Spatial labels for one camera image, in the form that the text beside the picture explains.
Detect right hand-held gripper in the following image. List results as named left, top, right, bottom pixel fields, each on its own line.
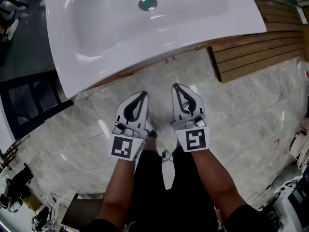
left=171, top=83, right=210, bottom=153

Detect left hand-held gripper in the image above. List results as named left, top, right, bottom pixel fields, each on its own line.
left=110, top=91, right=150, bottom=162

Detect person's left forearm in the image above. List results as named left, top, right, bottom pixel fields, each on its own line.
left=98, top=157, right=137, bottom=230

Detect person's right forearm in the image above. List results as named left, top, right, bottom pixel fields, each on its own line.
left=190, top=148, right=248, bottom=223

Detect person's left white shoe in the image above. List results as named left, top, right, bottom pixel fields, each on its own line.
left=145, top=118, right=160, bottom=140

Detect person's left leg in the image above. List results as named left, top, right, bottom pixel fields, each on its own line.
left=143, top=137, right=158, bottom=152

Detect person's black shorts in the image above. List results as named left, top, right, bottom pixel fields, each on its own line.
left=125, top=144, right=219, bottom=232

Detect wooden plank platform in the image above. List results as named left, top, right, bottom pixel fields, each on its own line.
left=207, top=0, right=309, bottom=83

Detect white ceramic sink basin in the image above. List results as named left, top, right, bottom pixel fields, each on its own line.
left=0, top=98, right=15, bottom=152
left=44, top=0, right=267, bottom=99

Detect brown cardboard box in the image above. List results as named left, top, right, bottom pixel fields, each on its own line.
left=61, top=192, right=105, bottom=232

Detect round metal sink drain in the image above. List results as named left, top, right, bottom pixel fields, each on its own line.
left=138, top=0, right=158, bottom=11

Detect white round cart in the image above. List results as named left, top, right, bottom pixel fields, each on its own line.
left=288, top=129, right=309, bottom=170

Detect black bag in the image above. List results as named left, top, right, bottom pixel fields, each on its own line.
left=4, top=165, right=34, bottom=199

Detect person's black t-shirt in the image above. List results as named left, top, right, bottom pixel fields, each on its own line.
left=83, top=203, right=284, bottom=232

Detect white appliance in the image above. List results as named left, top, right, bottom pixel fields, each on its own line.
left=271, top=175, right=309, bottom=232

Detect black metal frame stand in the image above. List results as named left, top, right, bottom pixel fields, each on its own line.
left=0, top=70, right=73, bottom=140

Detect wire rack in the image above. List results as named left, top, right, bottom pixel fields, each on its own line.
left=0, top=134, right=31, bottom=174

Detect white frame shelf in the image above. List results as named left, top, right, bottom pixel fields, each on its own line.
left=282, top=0, right=309, bottom=24

